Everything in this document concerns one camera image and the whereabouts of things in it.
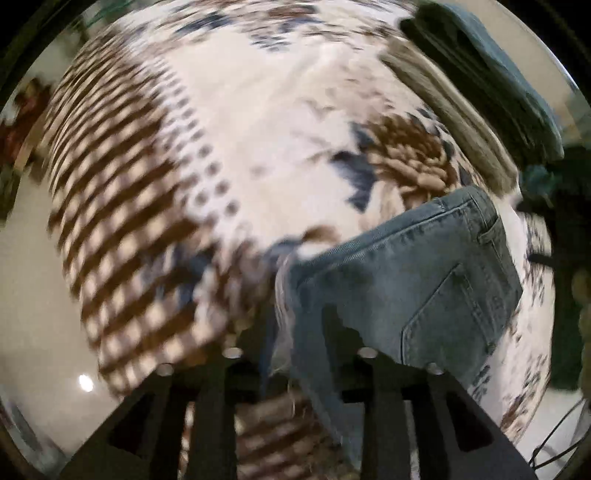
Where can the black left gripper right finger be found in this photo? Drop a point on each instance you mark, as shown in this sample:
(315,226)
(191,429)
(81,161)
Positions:
(417,423)

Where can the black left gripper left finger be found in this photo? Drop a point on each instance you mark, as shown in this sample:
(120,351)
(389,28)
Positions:
(178,423)

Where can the ripped blue denim shorts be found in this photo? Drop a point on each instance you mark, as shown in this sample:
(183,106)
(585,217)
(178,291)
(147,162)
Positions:
(434,285)

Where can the floral bed sheet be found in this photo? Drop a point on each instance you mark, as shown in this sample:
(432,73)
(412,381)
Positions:
(193,146)

